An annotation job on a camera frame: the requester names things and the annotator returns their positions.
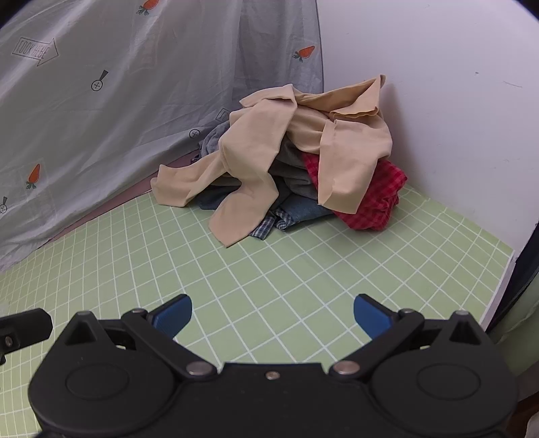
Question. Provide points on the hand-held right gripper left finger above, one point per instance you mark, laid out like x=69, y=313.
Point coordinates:
x=174, y=315

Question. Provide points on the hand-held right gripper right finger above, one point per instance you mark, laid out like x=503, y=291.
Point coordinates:
x=370, y=315

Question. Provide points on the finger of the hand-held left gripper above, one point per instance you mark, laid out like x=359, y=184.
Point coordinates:
x=25, y=326

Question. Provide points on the beige pants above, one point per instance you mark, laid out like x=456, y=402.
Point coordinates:
x=257, y=139

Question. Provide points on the green grid mat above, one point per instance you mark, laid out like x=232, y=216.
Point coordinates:
x=294, y=269

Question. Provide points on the red checked garment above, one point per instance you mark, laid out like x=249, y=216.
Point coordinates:
x=379, y=189

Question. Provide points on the blue denim jeans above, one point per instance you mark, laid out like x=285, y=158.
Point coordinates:
x=303, y=208

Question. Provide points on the blue plaid shirt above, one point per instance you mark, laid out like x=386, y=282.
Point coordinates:
x=281, y=220

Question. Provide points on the dark cloth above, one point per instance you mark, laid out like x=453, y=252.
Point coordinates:
x=526, y=273

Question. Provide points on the grey knit garment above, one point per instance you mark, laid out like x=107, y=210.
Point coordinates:
x=212, y=143

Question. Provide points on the grey carrot print sheet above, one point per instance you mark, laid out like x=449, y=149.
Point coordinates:
x=126, y=105

